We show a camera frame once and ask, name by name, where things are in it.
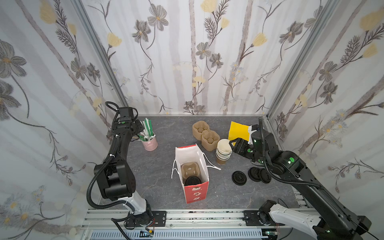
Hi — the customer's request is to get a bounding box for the red white paper bag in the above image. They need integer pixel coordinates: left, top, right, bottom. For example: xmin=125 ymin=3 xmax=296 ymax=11
xmin=172 ymin=144 xmax=221 ymax=204

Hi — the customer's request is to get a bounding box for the black cup lid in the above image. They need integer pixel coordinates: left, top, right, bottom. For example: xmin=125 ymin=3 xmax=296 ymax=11
xmin=184 ymin=176 xmax=202 ymax=186

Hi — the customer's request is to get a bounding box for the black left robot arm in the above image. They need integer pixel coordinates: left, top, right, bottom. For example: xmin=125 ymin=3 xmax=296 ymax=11
xmin=86 ymin=101 xmax=154 ymax=226

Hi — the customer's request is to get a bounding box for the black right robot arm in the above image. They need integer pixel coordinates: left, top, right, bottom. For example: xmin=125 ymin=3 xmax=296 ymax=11
xmin=230 ymin=119 xmax=372 ymax=240

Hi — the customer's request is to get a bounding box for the yellow napkin stack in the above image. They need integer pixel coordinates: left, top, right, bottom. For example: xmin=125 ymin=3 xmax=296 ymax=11
xmin=228 ymin=122 xmax=250 ymax=144

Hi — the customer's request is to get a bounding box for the stack of paper cups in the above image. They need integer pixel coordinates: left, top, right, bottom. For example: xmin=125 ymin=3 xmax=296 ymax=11
xmin=216 ymin=139 xmax=233 ymax=165

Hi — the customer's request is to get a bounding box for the pink straw holder cup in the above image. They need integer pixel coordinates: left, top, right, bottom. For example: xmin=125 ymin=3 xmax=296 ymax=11
xmin=142 ymin=136 xmax=158 ymax=152

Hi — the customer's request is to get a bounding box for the stack of black lids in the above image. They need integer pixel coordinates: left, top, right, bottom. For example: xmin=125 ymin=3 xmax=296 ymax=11
xmin=248 ymin=167 xmax=272 ymax=184

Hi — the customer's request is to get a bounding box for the single black lid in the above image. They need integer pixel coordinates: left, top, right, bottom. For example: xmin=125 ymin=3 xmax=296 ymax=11
xmin=232 ymin=171 xmax=247 ymax=186

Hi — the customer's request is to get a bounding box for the brown pulp cup carrier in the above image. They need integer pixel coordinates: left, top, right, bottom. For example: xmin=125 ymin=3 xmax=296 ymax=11
xmin=192 ymin=121 xmax=221 ymax=152

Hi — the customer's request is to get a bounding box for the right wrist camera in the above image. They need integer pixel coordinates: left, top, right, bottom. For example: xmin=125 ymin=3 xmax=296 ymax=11
xmin=248 ymin=125 xmax=261 ymax=144

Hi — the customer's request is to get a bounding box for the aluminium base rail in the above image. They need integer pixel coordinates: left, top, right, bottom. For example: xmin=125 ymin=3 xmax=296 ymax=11
xmin=83 ymin=208 xmax=334 ymax=240

